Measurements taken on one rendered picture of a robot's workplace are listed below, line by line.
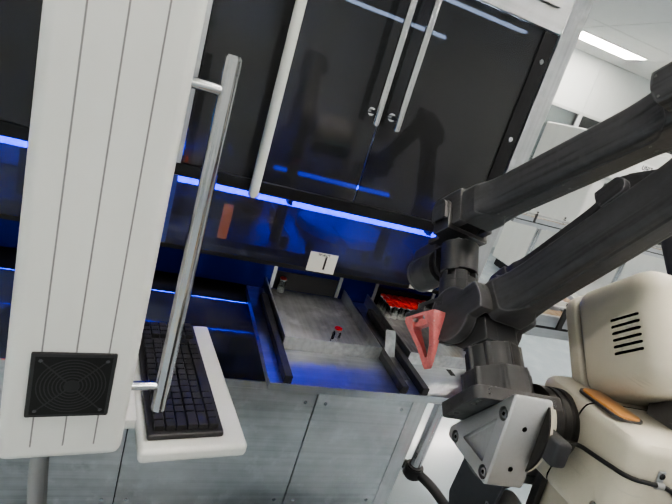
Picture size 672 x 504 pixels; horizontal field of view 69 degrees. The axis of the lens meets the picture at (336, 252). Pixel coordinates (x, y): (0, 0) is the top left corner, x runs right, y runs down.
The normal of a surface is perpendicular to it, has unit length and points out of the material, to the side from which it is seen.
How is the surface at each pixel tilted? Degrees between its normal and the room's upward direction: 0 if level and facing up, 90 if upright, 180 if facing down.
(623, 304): 90
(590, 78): 90
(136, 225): 90
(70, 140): 90
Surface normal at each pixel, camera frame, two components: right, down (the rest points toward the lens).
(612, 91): 0.26, 0.37
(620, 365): -0.94, -0.22
